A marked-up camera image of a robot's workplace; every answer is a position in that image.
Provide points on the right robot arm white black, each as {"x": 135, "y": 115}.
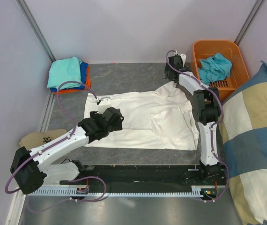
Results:
{"x": 206, "y": 110}

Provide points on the orange plastic basket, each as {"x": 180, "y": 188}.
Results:
{"x": 206, "y": 48}

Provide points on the folded orange t shirt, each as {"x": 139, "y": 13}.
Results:
{"x": 84, "y": 77}

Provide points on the left aluminium corner post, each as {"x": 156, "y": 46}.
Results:
{"x": 35, "y": 28}

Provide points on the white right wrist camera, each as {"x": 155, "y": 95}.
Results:
{"x": 183, "y": 58}

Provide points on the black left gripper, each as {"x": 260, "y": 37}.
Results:
{"x": 117, "y": 127}

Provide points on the right aluminium corner post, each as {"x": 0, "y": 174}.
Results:
{"x": 249, "y": 20}

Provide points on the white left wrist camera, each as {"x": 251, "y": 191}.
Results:
{"x": 103, "y": 104}

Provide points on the blue beige checked pillow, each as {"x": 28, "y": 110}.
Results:
{"x": 244, "y": 137}

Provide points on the slotted white cable duct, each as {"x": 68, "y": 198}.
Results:
{"x": 74, "y": 191}

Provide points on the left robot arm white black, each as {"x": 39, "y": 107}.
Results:
{"x": 32, "y": 168}

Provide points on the folded blue t shirt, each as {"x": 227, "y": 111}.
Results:
{"x": 83, "y": 70}

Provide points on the aluminium corner post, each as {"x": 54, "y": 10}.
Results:
{"x": 249, "y": 20}
{"x": 35, "y": 28}

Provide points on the crumpled teal t shirt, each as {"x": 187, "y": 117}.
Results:
{"x": 214, "y": 68}

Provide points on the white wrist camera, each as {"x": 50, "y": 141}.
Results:
{"x": 103, "y": 104}
{"x": 183, "y": 58}

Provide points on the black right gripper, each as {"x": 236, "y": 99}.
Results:
{"x": 167, "y": 70}

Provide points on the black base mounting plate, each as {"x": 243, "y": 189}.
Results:
{"x": 151, "y": 178}

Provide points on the white printed t shirt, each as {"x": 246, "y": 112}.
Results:
{"x": 160, "y": 119}

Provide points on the folded mint green t shirt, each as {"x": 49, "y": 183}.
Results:
{"x": 65, "y": 72}

